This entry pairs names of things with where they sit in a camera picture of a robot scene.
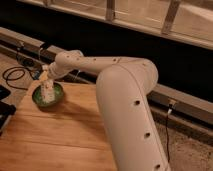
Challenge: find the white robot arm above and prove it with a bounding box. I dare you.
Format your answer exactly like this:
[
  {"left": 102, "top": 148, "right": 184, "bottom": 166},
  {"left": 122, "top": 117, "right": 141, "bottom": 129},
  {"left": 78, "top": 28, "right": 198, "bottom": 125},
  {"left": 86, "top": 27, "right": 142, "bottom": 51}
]
[{"left": 42, "top": 50, "right": 171, "bottom": 171}]

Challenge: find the black cable at right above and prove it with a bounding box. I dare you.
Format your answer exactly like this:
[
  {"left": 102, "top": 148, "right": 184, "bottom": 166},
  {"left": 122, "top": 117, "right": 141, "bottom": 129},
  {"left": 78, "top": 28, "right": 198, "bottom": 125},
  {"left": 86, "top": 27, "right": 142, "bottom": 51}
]
[{"left": 165, "top": 99, "right": 177, "bottom": 164}]

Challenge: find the black box at left edge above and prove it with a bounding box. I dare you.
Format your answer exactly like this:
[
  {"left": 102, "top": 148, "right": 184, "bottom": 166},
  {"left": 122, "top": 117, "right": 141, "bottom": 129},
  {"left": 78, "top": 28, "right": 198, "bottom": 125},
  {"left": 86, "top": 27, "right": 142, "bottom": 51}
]
[{"left": 0, "top": 85, "right": 16, "bottom": 135}]

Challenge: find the small clear plastic bottle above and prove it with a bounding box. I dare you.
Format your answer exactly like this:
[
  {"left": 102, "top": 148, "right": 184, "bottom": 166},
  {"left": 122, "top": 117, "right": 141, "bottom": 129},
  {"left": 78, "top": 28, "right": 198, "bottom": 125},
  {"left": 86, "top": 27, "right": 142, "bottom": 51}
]
[{"left": 41, "top": 65, "right": 55, "bottom": 103}]

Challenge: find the blue object behind table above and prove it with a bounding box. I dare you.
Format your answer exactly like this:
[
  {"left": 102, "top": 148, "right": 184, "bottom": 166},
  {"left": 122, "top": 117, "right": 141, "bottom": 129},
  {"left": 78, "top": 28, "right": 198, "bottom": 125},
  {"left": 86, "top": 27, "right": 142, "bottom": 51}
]
[{"left": 34, "top": 71, "right": 42, "bottom": 80}]

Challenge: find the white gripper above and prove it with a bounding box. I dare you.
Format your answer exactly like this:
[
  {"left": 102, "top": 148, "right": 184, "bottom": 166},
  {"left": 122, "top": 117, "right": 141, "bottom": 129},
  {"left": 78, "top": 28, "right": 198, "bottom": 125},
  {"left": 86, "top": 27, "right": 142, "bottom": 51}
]
[{"left": 39, "top": 66, "right": 60, "bottom": 87}]

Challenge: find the green ceramic bowl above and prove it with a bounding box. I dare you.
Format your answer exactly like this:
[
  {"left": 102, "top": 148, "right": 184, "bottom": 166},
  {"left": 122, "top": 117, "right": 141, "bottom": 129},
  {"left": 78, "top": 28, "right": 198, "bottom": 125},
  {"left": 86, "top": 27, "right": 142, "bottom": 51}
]
[{"left": 32, "top": 81, "right": 64, "bottom": 107}]

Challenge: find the black coiled cable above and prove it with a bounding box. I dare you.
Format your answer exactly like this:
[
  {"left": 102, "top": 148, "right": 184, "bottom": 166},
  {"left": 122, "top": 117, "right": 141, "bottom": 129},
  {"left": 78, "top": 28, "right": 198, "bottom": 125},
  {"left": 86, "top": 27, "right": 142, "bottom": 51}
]
[{"left": 2, "top": 65, "right": 36, "bottom": 91}]

